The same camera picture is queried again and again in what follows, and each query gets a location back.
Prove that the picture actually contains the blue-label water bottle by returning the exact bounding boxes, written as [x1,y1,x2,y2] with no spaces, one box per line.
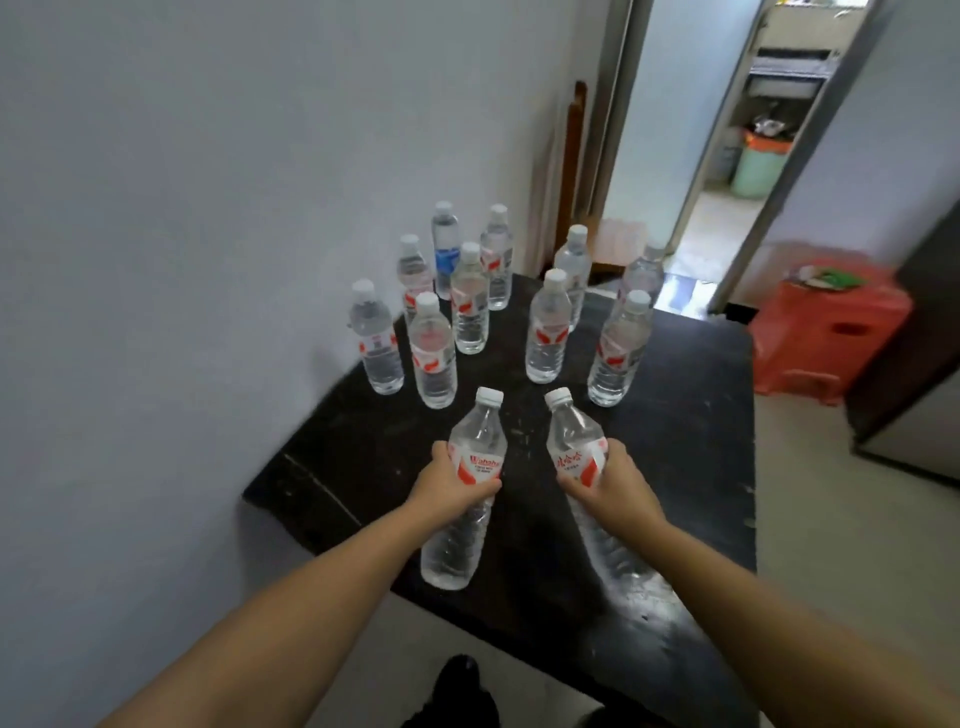
[431,200,462,302]

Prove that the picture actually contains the person's right hand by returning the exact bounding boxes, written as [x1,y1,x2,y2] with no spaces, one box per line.
[555,438,670,538]

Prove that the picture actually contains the green and white packet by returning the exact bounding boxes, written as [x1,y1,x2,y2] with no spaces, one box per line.
[795,266,865,292]

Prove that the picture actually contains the person's left hand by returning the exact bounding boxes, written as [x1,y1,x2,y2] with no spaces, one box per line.
[403,440,504,532]

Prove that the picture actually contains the cluster of red-label bottles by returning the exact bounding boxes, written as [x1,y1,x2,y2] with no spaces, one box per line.
[348,203,668,411]

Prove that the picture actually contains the dark wooden door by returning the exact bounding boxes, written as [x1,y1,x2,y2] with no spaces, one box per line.
[845,201,960,483]

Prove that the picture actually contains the grey metal shelf unit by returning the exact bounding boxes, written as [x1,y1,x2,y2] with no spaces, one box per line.
[742,3,871,136]

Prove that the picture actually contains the green trash bin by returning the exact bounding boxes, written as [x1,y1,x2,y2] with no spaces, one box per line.
[730,131,793,201]

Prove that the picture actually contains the person's right forearm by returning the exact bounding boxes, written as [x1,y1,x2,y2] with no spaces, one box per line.
[639,517,960,728]

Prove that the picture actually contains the small wooden stool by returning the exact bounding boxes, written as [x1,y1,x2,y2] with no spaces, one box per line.
[587,217,650,277]

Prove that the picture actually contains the person's black shoe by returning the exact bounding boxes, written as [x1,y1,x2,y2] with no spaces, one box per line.
[403,654,501,728]

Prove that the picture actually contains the brown wooden board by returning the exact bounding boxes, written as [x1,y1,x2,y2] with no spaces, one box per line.
[553,80,588,256]

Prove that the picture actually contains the red plastic stool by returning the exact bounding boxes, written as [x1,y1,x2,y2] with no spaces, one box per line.
[747,258,915,408]

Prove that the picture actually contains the person's left forearm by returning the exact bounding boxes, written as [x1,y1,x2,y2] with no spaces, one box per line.
[96,504,430,728]

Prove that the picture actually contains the clear plastic water bottle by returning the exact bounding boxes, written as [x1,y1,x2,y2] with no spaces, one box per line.
[419,386,509,592]
[543,387,655,583]

